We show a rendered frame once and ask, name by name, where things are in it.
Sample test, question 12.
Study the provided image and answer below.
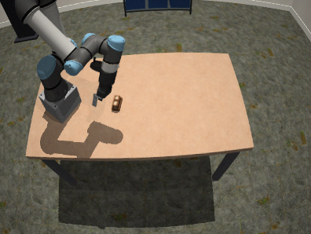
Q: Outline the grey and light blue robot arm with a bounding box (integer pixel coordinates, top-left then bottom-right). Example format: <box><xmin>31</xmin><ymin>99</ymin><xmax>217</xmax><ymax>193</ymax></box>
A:
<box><xmin>15</xmin><ymin>0</ymin><xmax>125</xmax><ymax>102</ymax></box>

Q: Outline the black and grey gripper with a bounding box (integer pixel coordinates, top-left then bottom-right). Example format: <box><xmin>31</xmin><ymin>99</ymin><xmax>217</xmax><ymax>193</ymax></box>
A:
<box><xmin>90</xmin><ymin>57</ymin><xmax>119</xmax><ymax>107</ymax></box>

